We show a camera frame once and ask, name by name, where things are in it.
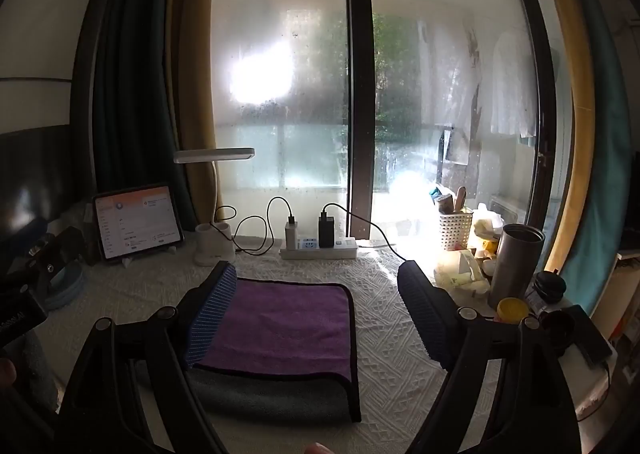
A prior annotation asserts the yellow curtain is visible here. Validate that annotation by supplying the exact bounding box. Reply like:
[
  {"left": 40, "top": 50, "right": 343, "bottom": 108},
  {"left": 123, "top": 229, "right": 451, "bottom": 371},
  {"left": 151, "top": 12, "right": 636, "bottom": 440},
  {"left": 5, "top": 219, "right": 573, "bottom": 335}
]
[
  {"left": 167, "top": 0, "right": 224, "bottom": 230},
  {"left": 522, "top": 0, "right": 597, "bottom": 275}
]

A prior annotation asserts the tablet on white stand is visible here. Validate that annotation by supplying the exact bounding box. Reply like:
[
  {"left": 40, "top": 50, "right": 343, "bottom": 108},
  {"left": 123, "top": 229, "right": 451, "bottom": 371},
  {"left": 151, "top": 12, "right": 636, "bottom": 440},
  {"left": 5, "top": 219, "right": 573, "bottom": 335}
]
[{"left": 93, "top": 186, "right": 184, "bottom": 262}]

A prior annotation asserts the blue round tray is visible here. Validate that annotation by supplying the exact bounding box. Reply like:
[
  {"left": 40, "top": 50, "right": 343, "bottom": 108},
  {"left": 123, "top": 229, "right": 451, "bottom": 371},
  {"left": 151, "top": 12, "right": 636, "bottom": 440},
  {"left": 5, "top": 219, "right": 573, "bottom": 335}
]
[{"left": 43, "top": 261, "right": 86, "bottom": 312}]

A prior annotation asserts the teal curtain right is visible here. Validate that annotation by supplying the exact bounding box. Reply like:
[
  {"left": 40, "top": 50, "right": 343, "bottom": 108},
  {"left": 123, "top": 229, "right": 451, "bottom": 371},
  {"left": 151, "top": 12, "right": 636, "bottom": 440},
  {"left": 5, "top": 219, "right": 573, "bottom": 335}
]
[{"left": 561, "top": 0, "right": 634, "bottom": 314}]

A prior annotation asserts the yellow plastic bag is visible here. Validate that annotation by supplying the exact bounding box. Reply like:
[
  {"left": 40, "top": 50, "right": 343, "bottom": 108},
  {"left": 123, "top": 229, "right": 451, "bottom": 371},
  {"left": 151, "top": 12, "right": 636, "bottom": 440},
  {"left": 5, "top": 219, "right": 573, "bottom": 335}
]
[{"left": 470, "top": 202, "right": 506, "bottom": 255}]

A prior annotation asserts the yellow lid jar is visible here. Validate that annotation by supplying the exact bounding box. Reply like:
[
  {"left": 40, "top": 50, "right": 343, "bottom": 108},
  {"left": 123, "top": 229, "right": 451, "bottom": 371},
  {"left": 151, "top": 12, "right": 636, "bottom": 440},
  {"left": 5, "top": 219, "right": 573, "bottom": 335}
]
[{"left": 496, "top": 297, "right": 529, "bottom": 325}]

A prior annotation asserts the yellow curtain right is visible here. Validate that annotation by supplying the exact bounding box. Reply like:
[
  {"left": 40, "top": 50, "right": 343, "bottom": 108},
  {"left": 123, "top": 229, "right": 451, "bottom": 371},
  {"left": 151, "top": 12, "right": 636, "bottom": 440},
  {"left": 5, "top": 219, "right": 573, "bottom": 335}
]
[{"left": 522, "top": 0, "right": 597, "bottom": 275}]

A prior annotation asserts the white power strip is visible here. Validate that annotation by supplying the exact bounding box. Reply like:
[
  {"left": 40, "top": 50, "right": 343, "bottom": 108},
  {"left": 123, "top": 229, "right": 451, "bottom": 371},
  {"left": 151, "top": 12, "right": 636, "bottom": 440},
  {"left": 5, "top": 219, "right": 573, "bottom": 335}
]
[{"left": 279, "top": 237, "right": 358, "bottom": 260}]

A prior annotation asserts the black cable white charger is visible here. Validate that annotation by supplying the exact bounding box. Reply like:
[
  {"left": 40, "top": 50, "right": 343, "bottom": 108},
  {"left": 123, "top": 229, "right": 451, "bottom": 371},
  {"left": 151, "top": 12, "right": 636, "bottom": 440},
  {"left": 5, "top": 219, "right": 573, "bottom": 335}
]
[{"left": 214, "top": 196, "right": 298, "bottom": 256}]

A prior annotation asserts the black charger plug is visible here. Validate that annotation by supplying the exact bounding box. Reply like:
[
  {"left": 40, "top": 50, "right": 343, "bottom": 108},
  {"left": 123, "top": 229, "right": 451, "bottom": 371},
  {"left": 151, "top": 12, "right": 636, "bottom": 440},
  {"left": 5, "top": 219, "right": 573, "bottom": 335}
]
[{"left": 318, "top": 211, "right": 335, "bottom": 248}]

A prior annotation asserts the grey steel tumbler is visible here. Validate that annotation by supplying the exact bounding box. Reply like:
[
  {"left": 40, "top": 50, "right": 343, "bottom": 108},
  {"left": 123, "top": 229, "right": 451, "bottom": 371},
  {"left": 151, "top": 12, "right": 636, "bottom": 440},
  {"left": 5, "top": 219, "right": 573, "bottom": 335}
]
[{"left": 488, "top": 224, "right": 544, "bottom": 310}]

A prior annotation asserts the white charger plug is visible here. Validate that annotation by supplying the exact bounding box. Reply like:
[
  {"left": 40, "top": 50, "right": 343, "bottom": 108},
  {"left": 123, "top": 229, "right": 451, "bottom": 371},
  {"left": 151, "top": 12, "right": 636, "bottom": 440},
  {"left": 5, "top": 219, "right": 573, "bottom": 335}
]
[{"left": 284, "top": 215, "right": 297, "bottom": 251}]

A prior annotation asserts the black lidded bottle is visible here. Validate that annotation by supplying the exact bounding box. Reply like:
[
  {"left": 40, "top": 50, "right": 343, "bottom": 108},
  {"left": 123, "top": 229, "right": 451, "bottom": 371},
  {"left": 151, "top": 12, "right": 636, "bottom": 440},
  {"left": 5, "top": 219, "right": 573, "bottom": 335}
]
[{"left": 525, "top": 270, "right": 566, "bottom": 314}]

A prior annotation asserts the white desk lamp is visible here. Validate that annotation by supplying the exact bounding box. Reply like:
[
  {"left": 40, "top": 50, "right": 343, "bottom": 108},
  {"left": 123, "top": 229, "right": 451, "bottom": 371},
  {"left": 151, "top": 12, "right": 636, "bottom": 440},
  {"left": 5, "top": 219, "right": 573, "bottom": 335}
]
[{"left": 174, "top": 147, "right": 255, "bottom": 266}]

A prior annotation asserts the yellow curtain left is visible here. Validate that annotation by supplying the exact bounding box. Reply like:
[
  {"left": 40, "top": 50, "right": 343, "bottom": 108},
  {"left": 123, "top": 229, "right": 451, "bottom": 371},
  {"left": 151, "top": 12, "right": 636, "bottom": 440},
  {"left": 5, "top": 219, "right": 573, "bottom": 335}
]
[{"left": 167, "top": 0, "right": 224, "bottom": 230}]

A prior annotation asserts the white perforated basket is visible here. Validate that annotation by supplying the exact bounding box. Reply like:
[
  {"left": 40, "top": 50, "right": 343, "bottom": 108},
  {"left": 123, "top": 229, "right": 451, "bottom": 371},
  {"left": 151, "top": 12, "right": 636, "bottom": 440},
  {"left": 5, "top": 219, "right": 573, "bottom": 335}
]
[{"left": 438, "top": 211, "right": 473, "bottom": 251}]

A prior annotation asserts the white textured tablecloth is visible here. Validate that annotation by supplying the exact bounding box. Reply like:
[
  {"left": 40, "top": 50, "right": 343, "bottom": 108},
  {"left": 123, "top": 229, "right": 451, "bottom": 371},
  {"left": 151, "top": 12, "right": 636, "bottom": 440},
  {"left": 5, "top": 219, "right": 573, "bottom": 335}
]
[{"left": 36, "top": 235, "right": 446, "bottom": 453}]

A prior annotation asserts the dark window frame post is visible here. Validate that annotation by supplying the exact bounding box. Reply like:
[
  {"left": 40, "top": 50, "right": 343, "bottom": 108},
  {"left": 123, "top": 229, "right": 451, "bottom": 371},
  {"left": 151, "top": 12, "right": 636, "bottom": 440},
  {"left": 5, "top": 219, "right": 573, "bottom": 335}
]
[{"left": 346, "top": 0, "right": 376, "bottom": 239}]

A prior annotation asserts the purple and grey towel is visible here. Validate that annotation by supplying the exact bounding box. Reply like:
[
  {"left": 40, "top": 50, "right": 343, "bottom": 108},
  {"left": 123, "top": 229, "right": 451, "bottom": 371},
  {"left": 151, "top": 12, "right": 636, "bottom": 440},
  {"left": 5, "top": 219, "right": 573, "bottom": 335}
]
[{"left": 188, "top": 278, "right": 361, "bottom": 427}]

